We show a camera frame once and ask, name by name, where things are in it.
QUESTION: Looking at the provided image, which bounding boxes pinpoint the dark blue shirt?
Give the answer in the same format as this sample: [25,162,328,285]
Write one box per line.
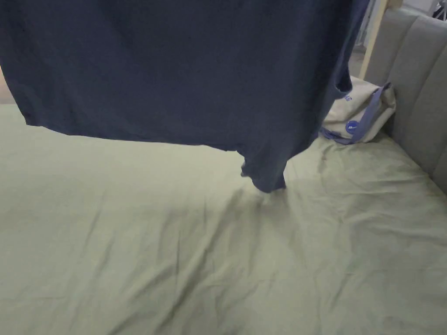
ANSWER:
[0,0,370,193]

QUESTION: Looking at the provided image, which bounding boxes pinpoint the grey padded headboard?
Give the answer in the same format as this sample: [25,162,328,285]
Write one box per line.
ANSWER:
[363,7,447,191]

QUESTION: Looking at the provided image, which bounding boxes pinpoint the bed with pale green sheet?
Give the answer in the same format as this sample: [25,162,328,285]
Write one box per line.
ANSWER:
[0,103,447,335]

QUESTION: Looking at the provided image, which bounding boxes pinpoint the pale wooden post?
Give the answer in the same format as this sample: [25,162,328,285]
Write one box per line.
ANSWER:
[359,0,390,81]

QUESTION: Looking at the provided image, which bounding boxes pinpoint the beige tote bag blue straps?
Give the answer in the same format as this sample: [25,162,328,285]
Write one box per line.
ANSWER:
[319,75,398,145]

